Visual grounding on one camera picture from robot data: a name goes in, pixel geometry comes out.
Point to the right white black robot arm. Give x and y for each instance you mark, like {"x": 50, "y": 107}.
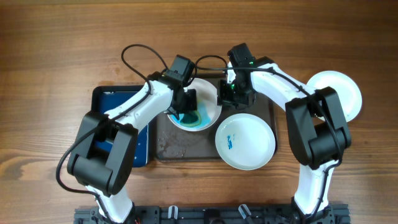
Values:
{"x": 317, "y": 128}

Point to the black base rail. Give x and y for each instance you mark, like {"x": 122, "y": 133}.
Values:
{"x": 276, "y": 213}

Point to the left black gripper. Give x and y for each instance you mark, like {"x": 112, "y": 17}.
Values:
{"x": 193, "y": 98}

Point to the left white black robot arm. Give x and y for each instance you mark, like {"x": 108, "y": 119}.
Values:
{"x": 101, "y": 158}

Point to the dark brown serving tray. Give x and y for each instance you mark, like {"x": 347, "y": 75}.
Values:
{"x": 169, "y": 143}

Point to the white plate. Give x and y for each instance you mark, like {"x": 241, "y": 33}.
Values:
{"x": 206, "y": 105}
{"x": 347, "y": 90}
{"x": 245, "y": 141}

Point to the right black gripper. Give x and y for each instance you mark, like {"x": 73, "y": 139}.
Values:
{"x": 232, "y": 98}

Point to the green yellow sponge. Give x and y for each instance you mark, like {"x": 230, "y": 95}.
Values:
{"x": 191, "y": 119}

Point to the blue water tray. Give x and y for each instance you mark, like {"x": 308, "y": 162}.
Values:
{"x": 105, "y": 98}

